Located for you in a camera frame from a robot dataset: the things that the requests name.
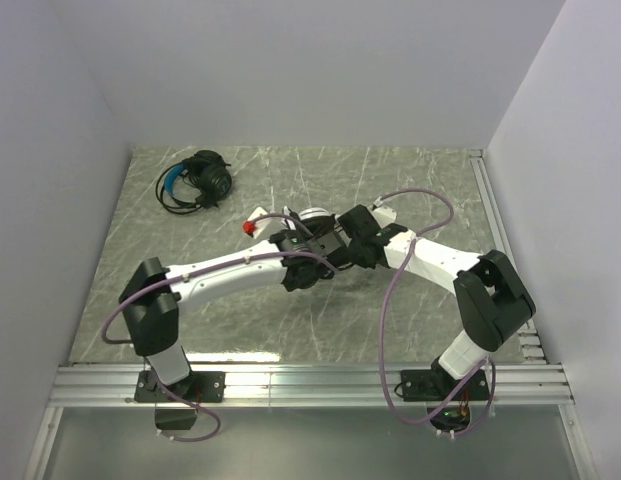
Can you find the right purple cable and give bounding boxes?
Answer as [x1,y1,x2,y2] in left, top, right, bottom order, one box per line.
[373,188,497,426]

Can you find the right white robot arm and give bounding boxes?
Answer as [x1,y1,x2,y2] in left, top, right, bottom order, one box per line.
[337,205,536,394]

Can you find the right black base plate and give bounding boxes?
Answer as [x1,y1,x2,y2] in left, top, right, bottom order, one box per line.
[397,369,490,402]

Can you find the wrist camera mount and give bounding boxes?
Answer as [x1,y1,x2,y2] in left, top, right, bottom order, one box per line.
[370,200,397,228]
[242,207,280,241]

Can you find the purple cable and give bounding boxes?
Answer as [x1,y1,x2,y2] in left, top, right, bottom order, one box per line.
[100,213,339,442]
[373,188,497,426]

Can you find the black headphone cable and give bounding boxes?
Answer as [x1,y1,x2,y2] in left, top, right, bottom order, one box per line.
[155,164,214,216]

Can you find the white black headphones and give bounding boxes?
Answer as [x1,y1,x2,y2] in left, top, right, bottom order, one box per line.
[282,206,336,238]

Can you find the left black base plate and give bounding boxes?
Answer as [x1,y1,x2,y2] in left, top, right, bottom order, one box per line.
[133,370,225,403]

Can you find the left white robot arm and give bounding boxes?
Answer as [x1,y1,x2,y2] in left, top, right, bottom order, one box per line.
[119,230,348,392]

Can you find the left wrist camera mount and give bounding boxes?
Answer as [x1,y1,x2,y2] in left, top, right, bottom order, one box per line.
[242,207,280,241]

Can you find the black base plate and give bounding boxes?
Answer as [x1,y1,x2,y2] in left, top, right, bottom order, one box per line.
[133,370,225,403]
[397,369,490,402]

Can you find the aluminium right side rail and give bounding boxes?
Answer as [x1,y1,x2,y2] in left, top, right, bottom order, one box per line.
[469,149,548,364]

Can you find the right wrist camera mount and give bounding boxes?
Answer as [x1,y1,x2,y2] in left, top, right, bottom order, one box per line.
[370,200,397,228]

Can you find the black blue headphones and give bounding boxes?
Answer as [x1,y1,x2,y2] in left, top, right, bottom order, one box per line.
[155,150,233,215]

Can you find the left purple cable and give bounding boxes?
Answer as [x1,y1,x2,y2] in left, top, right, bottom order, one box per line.
[100,213,339,442]

